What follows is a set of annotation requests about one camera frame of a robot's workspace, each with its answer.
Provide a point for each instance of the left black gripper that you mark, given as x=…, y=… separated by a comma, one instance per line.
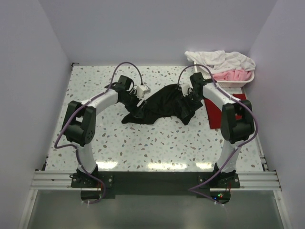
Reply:
x=136, y=111

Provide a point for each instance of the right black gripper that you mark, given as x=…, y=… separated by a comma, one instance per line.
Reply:
x=182, y=100

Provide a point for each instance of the black t shirt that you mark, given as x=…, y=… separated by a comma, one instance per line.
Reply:
x=160, y=104

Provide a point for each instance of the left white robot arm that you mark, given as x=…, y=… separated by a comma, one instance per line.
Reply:
x=79, y=124

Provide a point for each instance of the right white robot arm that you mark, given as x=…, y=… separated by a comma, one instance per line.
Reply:
x=236, y=133

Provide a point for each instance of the folded red t shirt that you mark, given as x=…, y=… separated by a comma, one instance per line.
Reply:
x=215, y=114

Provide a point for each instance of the white perforated laundry basket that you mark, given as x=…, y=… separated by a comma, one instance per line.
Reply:
x=236, y=84

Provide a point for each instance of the white crumpled t shirt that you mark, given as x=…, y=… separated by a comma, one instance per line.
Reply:
x=221, y=61

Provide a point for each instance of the pink crumpled t shirt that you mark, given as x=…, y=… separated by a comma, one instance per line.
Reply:
x=233, y=75

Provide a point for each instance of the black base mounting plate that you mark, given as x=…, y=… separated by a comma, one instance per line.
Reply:
x=109, y=185

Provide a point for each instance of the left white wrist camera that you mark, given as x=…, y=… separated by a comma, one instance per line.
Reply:
x=142, y=90

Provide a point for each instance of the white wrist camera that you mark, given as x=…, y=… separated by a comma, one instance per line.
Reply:
x=142, y=90
x=184, y=89

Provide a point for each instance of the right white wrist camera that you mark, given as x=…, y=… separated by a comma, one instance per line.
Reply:
x=184, y=89

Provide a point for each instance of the aluminium extrusion rail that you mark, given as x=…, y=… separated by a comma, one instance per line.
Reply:
x=60, y=180

